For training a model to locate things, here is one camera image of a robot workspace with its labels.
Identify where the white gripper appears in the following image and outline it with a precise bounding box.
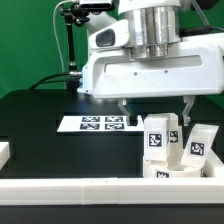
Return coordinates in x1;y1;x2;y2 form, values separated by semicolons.
78;33;224;126

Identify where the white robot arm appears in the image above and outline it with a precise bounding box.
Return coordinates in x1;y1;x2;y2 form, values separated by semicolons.
79;0;224;122

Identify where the white right fence bar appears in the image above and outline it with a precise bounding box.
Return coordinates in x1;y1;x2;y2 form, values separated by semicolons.
204;150;224;178

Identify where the white fence bar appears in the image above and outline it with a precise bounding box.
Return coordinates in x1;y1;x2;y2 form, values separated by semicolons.
204;150;224;178
0;178;224;205

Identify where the white tag marker sheet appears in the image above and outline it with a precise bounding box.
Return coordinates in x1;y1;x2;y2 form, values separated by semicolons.
57;116;144;133

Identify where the white front fence bar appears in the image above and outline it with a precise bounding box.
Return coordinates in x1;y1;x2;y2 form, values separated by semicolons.
0;178;224;205

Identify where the white left fence block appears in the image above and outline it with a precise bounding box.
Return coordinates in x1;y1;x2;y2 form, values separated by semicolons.
0;142;10;170

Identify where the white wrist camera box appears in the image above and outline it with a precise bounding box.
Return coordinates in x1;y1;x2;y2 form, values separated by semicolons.
89;19;130;50

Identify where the black cable bundle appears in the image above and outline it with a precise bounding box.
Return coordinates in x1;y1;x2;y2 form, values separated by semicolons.
29;73;83;90

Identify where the overhead camera on mount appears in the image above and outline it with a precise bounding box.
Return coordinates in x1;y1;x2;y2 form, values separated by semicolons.
80;0;114;11

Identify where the white cable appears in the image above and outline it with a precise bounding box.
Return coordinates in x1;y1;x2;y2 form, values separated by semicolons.
53;0;75;64

